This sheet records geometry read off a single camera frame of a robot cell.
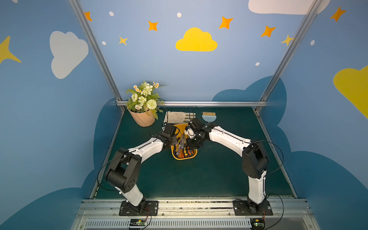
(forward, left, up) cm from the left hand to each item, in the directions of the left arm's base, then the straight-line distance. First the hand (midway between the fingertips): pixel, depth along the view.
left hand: (172, 137), depth 94 cm
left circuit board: (-47, +15, -9) cm, 50 cm away
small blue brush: (+26, -28, -8) cm, 39 cm away
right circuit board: (-46, -48, -10) cm, 67 cm away
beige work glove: (+24, -2, -7) cm, 25 cm away
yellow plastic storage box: (-8, -6, -3) cm, 11 cm away
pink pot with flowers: (+12, +19, +17) cm, 28 cm away
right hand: (-8, -11, +1) cm, 13 cm away
